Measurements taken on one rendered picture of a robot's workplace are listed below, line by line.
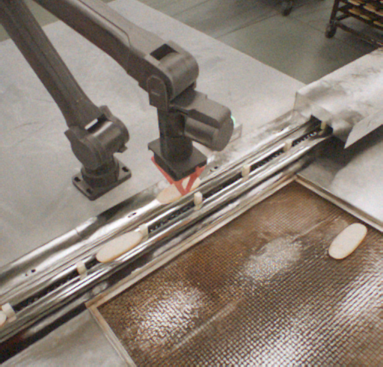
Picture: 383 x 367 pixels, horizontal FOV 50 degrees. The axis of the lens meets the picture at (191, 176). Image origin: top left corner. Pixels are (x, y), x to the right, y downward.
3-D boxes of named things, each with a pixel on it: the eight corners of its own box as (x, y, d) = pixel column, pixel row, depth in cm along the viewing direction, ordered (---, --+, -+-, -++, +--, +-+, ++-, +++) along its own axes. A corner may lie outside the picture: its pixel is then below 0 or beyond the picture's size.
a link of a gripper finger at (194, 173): (184, 173, 84) (182, 137, 77) (206, 193, 80) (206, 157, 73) (156, 187, 81) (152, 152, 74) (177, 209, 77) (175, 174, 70)
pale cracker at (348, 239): (351, 221, 77) (352, 217, 76) (371, 230, 75) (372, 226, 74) (322, 252, 72) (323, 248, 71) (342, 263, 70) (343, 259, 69)
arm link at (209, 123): (179, 48, 65) (145, 73, 60) (243, 69, 60) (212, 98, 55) (182, 110, 73) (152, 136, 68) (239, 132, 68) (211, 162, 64)
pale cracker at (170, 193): (193, 173, 84) (193, 170, 83) (204, 184, 82) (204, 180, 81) (152, 196, 80) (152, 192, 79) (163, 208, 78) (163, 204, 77)
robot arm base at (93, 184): (112, 158, 103) (71, 182, 97) (108, 133, 97) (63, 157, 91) (133, 176, 98) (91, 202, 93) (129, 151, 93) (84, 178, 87)
